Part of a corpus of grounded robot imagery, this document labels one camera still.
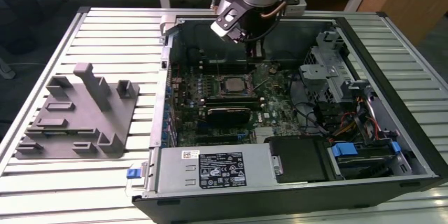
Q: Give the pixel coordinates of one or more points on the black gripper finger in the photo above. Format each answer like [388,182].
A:
[259,49]
[249,49]

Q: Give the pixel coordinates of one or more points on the silver square CPU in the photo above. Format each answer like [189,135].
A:
[235,84]

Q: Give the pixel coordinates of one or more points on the CPU socket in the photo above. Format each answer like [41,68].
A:
[249,92]

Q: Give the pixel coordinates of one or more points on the black RAM stick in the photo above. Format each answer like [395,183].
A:
[231,106]
[227,63]
[231,100]

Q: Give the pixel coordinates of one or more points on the grey metal drive cage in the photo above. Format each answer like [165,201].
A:
[315,74]

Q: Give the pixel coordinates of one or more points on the green motherboard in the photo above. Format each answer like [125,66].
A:
[280,98]

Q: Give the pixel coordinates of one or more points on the black graphics card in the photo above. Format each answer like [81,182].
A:
[227,115]

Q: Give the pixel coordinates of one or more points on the silver finned chipset heatsink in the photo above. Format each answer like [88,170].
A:
[264,134]

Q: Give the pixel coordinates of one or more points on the black expansion slot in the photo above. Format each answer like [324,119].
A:
[216,139]

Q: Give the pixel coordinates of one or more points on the black plastic cover plate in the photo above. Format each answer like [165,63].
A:
[300,161]

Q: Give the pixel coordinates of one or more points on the wooden cabinet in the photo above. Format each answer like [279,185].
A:
[416,3]

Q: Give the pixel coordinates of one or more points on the silver power supply black label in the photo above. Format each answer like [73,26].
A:
[175,171]

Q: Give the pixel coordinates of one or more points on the grey plastic parts rack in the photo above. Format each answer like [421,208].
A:
[87,119]

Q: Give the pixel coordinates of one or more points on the black disk drive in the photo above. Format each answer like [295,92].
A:
[364,167]

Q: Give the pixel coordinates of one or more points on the small blue bay clip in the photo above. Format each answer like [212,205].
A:
[396,148]

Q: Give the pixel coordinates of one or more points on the blue power supply latch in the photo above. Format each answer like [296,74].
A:
[132,174]

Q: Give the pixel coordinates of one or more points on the black open PC case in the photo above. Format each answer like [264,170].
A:
[244,208]

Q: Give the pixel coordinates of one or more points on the grey stand foot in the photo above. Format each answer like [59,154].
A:
[5,73]

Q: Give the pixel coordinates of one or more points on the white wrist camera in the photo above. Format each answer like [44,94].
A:
[225,26]

